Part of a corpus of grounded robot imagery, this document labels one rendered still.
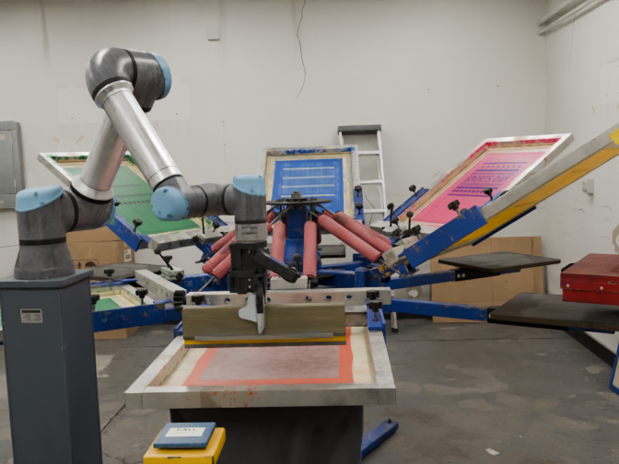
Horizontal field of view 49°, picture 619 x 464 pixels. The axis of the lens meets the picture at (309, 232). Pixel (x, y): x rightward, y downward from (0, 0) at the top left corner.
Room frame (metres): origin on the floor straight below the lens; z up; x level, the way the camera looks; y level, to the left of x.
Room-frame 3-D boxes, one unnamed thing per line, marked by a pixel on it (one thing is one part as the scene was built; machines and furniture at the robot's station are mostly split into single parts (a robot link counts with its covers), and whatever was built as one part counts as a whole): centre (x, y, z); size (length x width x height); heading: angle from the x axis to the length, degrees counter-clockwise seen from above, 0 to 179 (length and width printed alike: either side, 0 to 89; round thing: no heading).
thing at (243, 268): (1.57, 0.14, 1.23); 0.09 x 0.08 x 0.12; 87
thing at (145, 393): (1.81, 0.10, 0.97); 0.79 x 0.58 x 0.04; 177
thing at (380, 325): (2.03, -0.19, 0.98); 0.30 x 0.05 x 0.07; 177
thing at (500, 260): (3.16, -0.55, 0.91); 1.34 x 0.40 x 0.08; 117
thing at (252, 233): (1.56, 0.13, 1.31); 0.08 x 0.08 x 0.05
